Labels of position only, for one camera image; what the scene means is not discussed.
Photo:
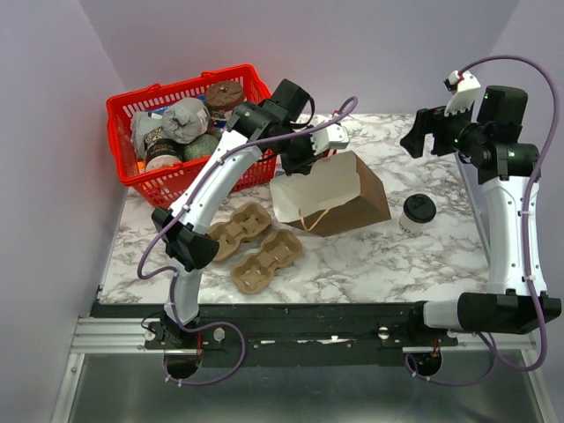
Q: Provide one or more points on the cardboard cup carrier tray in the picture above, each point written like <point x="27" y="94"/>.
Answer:
<point x="246" y="223"/>

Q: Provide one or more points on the black mounting base rail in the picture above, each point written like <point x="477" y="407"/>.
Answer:
<point x="288" y="335"/>

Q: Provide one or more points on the black gold labelled jar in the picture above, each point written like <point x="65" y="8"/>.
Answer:
<point x="160" y="151"/>

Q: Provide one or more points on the red plastic shopping basket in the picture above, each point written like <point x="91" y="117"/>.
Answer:
<point x="159" y="169"/>

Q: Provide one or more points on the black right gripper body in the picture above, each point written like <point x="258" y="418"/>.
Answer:
<point x="448" y="129"/>

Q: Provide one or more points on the brown paper bag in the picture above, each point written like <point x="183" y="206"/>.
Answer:
<point x="341" y="193"/>

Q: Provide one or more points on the brown lidded round container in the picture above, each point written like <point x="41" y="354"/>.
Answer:
<point x="223" y="97"/>

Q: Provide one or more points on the white paper coffee cup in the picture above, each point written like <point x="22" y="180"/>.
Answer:
<point x="410" y="226"/>

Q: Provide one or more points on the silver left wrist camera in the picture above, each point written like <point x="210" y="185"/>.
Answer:
<point x="333" y="137"/>

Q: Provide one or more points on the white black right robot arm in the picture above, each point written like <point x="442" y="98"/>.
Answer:
<point x="516" y="299"/>

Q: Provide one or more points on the grey crumpled bag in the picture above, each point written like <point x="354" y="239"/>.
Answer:
<point x="183" y="122"/>

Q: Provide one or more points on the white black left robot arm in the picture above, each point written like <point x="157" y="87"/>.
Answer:
<point x="252" y="129"/>

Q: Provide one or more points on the green round melon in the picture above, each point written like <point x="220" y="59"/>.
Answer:
<point x="200" y="147"/>

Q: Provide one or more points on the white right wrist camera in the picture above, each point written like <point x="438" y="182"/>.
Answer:
<point x="464" y="87"/>

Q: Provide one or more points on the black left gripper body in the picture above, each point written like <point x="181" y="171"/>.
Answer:
<point x="295" y="152"/>

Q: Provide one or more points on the black plastic cup lid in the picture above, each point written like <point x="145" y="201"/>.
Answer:
<point x="419" y="208"/>

